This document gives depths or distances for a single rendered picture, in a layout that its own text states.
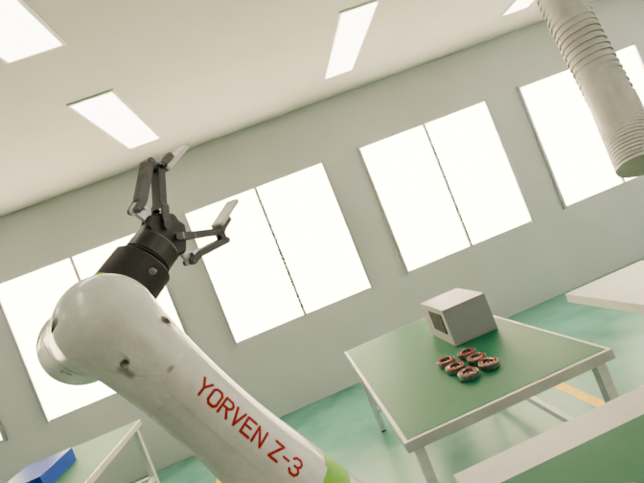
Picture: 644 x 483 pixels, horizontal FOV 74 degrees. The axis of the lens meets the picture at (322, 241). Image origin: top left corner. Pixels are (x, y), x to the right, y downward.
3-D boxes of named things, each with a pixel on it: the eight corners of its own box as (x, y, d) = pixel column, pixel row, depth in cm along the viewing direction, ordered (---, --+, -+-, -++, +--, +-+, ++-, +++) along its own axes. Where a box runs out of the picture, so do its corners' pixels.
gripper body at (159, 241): (111, 247, 66) (145, 207, 72) (151, 282, 71) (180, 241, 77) (136, 240, 62) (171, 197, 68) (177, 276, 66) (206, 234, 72)
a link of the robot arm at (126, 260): (166, 308, 62) (116, 267, 57) (125, 312, 69) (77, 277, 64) (187, 275, 66) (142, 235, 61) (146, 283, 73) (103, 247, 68)
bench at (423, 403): (465, 596, 194) (404, 443, 194) (375, 430, 378) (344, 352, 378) (669, 493, 205) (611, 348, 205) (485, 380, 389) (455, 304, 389)
